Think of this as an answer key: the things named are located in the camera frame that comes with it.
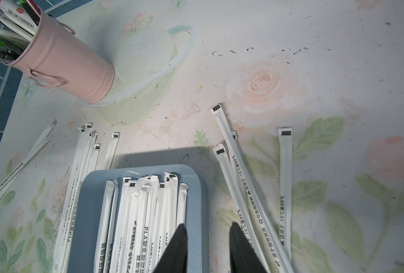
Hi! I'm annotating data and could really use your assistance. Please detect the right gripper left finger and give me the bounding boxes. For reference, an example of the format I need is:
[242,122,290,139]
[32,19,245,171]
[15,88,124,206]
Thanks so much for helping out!
[153,224,188,273]

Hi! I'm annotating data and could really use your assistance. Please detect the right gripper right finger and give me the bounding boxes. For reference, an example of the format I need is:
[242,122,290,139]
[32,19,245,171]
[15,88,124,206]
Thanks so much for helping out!
[229,222,266,273]

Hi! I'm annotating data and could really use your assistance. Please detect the right pile wrapped straws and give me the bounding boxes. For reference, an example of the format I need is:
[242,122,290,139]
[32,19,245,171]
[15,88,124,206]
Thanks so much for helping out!
[211,104,294,273]

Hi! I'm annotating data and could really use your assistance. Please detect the pile wrapped straws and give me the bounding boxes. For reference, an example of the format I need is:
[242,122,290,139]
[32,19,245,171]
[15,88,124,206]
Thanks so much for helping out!
[51,123,120,273]
[211,104,294,273]

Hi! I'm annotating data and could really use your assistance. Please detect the blue plastic storage tray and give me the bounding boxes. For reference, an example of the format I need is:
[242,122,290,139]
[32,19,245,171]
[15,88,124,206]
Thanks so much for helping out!
[67,164,210,273]

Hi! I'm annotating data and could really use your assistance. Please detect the left pile wrapped straws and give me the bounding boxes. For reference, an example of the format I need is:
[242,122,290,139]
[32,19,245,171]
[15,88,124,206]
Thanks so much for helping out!
[51,123,120,273]

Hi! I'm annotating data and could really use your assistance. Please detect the pink pen cup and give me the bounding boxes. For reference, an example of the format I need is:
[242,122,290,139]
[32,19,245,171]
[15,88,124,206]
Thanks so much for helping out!
[9,12,115,104]

